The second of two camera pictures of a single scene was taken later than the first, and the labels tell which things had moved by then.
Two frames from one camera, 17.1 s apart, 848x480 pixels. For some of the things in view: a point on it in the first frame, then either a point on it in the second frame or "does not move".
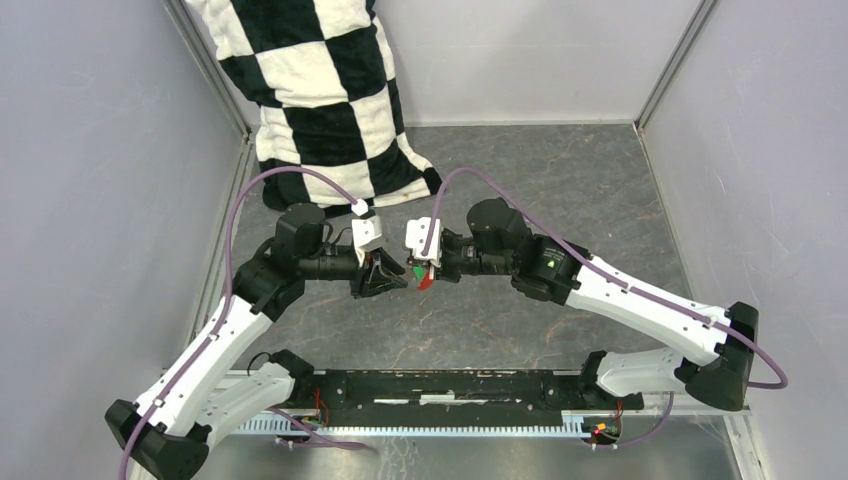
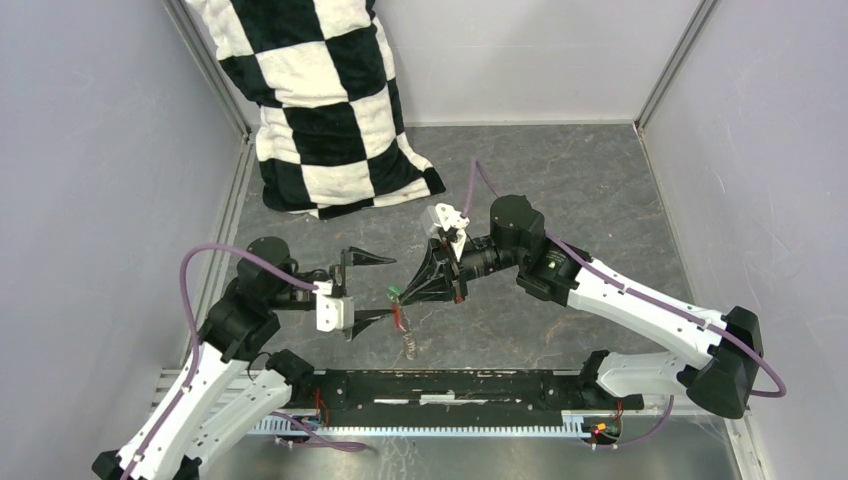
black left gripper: x=366 y=285 -> x=364 y=317
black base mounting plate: x=440 y=398 does not move
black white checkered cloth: x=320 y=71 does not move
